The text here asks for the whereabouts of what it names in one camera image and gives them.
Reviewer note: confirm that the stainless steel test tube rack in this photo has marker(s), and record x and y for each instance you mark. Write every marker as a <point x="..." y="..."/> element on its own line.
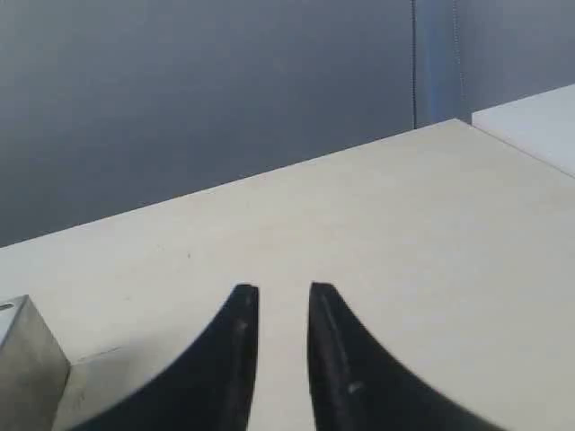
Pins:
<point x="34" y="368"/>

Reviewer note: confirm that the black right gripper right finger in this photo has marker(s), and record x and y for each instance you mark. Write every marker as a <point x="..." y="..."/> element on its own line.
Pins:
<point x="356" y="384"/>

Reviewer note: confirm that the white adjacent table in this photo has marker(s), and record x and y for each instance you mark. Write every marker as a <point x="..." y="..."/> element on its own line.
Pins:
<point x="541" y="125"/>

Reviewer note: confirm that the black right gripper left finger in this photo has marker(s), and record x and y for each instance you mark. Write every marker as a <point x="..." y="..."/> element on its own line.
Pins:
<point x="208" y="387"/>

